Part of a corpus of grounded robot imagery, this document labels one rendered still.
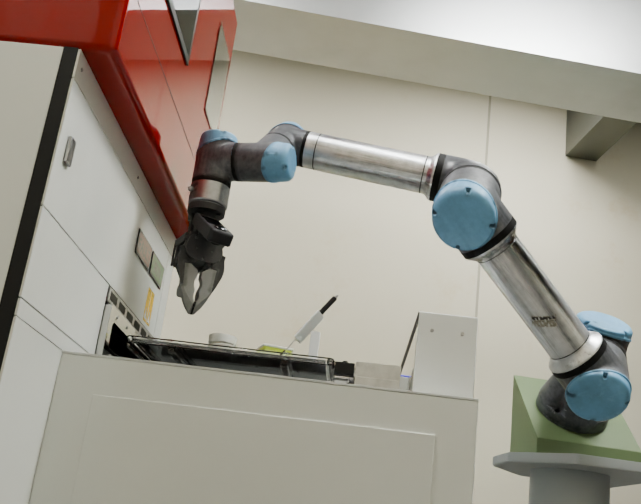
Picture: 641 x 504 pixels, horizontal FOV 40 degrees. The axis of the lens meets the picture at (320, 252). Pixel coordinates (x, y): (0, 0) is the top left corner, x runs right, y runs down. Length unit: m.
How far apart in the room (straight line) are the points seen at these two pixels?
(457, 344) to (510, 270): 0.27
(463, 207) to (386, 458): 0.50
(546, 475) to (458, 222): 0.59
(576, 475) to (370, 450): 0.67
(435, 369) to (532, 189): 4.20
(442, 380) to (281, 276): 3.65
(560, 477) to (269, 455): 0.76
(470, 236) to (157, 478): 0.68
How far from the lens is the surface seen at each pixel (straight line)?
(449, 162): 1.72
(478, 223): 1.57
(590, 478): 1.88
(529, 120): 5.74
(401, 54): 3.66
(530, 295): 1.64
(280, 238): 5.06
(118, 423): 1.34
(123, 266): 1.64
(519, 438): 1.94
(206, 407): 1.32
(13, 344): 1.21
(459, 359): 1.39
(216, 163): 1.68
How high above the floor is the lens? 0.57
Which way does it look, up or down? 19 degrees up
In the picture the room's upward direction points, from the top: 7 degrees clockwise
